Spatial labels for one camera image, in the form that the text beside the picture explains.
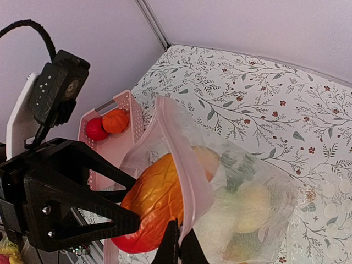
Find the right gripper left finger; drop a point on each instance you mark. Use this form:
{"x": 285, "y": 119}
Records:
{"x": 168, "y": 251}

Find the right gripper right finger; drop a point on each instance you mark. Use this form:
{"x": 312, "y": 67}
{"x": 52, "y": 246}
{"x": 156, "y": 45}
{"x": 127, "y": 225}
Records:
{"x": 191, "y": 251}

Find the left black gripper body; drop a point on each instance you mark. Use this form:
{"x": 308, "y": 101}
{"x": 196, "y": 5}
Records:
{"x": 16, "y": 198}

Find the white garlic toy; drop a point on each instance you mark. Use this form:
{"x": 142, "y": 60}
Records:
{"x": 215, "y": 228}

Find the orange red mango toy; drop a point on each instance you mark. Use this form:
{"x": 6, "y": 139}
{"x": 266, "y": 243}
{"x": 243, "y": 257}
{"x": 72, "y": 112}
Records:
{"x": 157, "y": 198}

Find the clear zip top bag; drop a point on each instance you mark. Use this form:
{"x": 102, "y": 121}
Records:
{"x": 172, "y": 130}

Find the orange green papaya toy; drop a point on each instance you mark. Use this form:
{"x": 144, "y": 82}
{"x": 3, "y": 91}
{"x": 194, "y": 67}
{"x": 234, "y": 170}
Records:
{"x": 209, "y": 159}

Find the red apple toy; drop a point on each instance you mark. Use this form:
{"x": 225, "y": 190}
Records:
{"x": 95, "y": 130}

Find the floral tablecloth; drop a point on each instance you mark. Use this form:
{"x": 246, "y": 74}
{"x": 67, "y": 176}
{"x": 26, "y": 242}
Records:
{"x": 294, "y": 120}

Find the front aluminium rail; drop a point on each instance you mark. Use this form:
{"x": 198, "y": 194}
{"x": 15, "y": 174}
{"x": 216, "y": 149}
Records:
{"x": 91, "y": 252}

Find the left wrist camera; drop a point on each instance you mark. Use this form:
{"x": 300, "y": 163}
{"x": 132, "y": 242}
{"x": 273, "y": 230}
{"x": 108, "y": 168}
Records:
{"x": 47, "y": 100}

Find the left aluminium frame post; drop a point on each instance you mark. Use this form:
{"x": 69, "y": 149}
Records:
{"x": 154, "y": 23}

